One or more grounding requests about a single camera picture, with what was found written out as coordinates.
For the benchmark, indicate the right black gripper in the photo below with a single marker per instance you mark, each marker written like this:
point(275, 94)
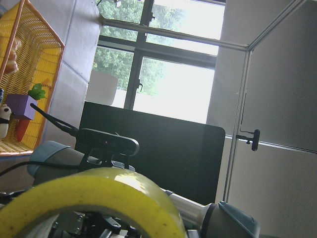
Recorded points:
point(74, 224)

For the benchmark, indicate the purple cube block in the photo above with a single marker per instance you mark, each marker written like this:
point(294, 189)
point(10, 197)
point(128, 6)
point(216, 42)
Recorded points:
point(20, 106)

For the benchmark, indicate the toy croissant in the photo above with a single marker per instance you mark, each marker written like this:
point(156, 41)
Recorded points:
point(11, 65)

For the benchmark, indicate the black monitor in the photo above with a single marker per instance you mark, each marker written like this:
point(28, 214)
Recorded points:
point(178, 155)

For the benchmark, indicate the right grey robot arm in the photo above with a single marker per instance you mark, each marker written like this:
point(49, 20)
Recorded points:
point(53, 160)

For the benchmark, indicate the black clamp on frame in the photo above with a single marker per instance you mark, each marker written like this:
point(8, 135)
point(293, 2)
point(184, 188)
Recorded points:
point(254, 140)

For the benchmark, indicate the yellow plastic basket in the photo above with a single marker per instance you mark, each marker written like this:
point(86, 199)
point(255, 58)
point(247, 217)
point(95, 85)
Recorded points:
point(38, 59)

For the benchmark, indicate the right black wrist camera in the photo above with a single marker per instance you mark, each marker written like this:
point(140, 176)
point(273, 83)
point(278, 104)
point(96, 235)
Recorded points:
point(110, 144)

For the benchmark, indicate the yellow tape roll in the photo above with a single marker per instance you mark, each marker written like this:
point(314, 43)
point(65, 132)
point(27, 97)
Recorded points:
point(111, 191)

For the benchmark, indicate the toy carrot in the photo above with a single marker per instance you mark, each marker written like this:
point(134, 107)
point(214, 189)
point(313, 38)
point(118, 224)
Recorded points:
point(36, 93)

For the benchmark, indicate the toy panda figure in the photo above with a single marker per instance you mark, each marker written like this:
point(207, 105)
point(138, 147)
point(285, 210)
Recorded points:
point(5, 114)

